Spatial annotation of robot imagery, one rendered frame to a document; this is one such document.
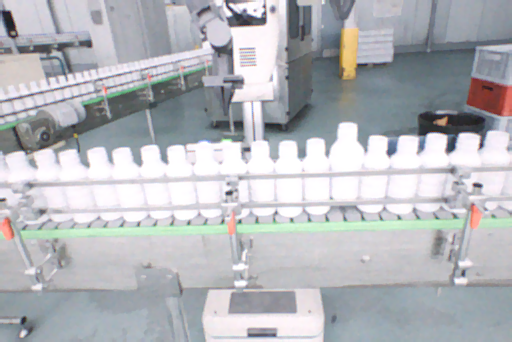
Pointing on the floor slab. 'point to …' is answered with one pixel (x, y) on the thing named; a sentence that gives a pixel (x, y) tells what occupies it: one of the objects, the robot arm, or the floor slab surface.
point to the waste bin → (450, 123)
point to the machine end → (289, 54)
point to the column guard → (348, 53)
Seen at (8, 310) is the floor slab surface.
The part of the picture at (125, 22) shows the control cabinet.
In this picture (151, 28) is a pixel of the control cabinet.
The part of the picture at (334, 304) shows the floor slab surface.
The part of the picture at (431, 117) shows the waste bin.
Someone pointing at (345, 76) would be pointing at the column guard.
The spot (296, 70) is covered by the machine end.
